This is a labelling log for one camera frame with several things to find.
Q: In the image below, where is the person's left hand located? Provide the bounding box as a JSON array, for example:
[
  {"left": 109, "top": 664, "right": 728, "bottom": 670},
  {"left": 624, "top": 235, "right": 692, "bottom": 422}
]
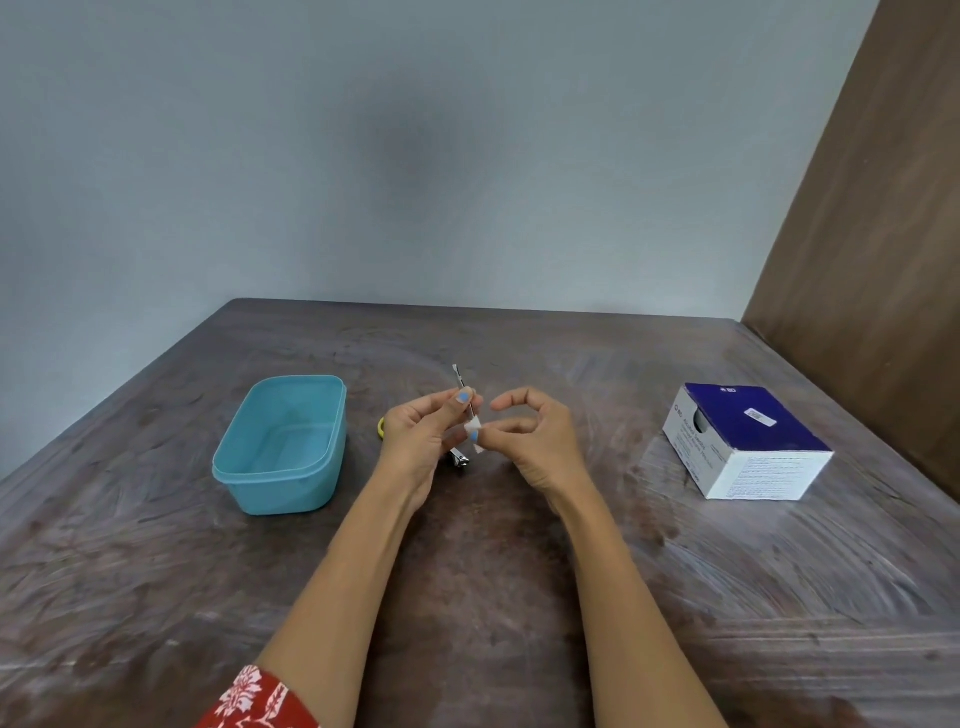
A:
[{"left": 375, "top": 389, "right": 487, "bottom": 516}]

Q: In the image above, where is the person's right hand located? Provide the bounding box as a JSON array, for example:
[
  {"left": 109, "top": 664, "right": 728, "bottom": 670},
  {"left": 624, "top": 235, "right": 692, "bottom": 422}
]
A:
[{"left": 487, "top": 387, "right": 594, "bottom": 519}]

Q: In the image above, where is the thin silver metal tool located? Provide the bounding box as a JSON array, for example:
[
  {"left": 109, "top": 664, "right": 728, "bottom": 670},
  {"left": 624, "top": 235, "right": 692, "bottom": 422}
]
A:
[{"left": 451, "top": 364, "right": 483, "bottom": 423}]

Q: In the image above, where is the person's left forearm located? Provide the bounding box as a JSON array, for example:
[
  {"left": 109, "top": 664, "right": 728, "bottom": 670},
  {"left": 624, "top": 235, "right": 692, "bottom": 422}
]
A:
[{"left": 256, "top": 471, "right": 444, "bottom": 728}]

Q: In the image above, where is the person's right forearm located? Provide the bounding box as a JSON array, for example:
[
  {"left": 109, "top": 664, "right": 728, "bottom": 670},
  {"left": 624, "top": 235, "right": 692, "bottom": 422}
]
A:
[{"left": 541, "top": 480, "right": 730, "bottom": 728}]

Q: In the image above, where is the blue plastic container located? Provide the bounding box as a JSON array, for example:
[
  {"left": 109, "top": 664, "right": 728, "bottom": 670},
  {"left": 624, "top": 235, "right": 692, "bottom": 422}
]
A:
[{"left": 212, "top": 375, "right": 348, "bottom": 517}]

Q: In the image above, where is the white and blue cardboard box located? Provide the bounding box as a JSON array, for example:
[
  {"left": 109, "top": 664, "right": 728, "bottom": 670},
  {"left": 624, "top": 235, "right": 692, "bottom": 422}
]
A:
[{"left": 662, "top": 383, "right": 836, "bottom": 502}]

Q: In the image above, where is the red floral sleeve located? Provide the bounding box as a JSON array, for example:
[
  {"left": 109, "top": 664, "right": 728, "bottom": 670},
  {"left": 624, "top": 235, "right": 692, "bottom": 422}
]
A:
[{"left": 195, "top": 664, "right": 321, "bottom": 728}]

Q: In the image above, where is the brown wooden panel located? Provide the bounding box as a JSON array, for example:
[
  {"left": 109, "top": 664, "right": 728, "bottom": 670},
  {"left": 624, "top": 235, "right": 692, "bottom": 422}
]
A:
[{"left": 741, "top": 0, "right": 960, "bottom": 506}]

